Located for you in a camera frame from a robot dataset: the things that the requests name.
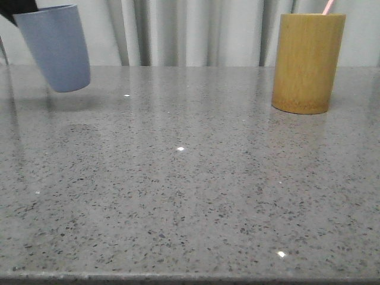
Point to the black gripper finger cup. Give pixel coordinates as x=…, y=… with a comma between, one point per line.
x=11, y=7

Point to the bamboo wooden cup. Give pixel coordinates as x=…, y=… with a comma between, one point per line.
x=306, y=62

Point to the grey-green curtain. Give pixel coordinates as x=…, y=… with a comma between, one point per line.
x=200, y=33

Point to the blue plastic cup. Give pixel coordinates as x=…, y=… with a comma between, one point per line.
x=55, y=38

